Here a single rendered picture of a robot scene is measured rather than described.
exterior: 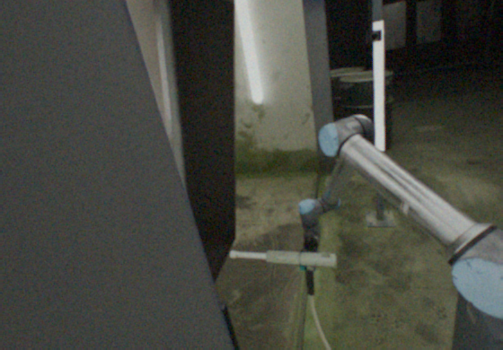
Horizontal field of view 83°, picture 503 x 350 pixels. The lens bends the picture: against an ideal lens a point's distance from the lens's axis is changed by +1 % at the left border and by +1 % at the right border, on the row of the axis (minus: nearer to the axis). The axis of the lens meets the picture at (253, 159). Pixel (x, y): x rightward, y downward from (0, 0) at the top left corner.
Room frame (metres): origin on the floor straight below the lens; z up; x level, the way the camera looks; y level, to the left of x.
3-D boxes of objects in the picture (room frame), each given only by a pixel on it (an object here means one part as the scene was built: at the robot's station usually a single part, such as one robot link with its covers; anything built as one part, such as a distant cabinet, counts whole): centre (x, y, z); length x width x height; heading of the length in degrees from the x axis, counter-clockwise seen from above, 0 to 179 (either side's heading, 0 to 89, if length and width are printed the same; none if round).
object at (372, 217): (1.84, -0.89, 0.01); 0.20 x 0.20 x 0.01; 71
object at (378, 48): (1.80, -0.87, 1.02); 0.06 x 0.02 x 0.83; 71
